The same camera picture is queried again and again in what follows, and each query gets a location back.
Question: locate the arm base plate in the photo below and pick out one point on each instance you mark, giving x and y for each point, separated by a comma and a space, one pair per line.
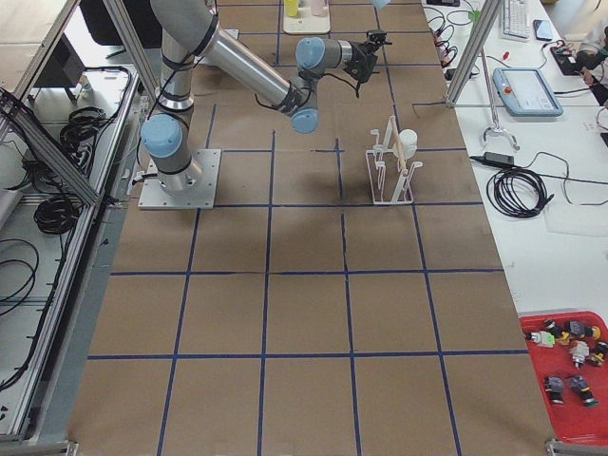
195, 187

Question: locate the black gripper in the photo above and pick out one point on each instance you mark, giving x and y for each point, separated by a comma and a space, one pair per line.
359, 61

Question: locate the white wire cup rack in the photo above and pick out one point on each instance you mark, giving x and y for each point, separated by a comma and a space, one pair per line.
389, 173

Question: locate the aluminium frame post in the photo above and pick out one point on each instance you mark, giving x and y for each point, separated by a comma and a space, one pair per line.
482, 25

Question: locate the white ikea cup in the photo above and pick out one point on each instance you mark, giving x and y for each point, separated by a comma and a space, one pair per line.
408, 139

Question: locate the pink cup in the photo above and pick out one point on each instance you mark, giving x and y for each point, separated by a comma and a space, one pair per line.
318, 7

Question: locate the blue teach pendant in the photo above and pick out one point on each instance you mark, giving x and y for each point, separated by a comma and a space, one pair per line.
525, 93

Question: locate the seated person white shirt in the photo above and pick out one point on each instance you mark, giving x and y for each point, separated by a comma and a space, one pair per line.
592, 60

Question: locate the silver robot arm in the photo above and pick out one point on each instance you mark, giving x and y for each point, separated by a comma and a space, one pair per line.
201, 61

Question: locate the light blue cup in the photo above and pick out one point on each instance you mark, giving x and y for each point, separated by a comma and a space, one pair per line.
380, 4

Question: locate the cream plastic tray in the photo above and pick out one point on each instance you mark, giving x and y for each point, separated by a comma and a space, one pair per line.
305, 23

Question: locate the yellow cup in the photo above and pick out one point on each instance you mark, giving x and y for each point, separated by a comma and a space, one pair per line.
291, 8

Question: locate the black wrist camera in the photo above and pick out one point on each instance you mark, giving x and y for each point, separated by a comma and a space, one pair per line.
377, 38

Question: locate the black power adapter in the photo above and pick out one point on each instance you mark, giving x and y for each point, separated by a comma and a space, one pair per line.
498, 160

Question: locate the white keyboard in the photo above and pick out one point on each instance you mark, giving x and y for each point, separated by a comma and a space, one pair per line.
514, 20

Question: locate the red parts bin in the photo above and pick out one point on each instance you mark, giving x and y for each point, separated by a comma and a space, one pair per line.
569, 356

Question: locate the silver reacher grabber tool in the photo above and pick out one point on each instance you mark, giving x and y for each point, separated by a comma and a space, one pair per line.
495, 129

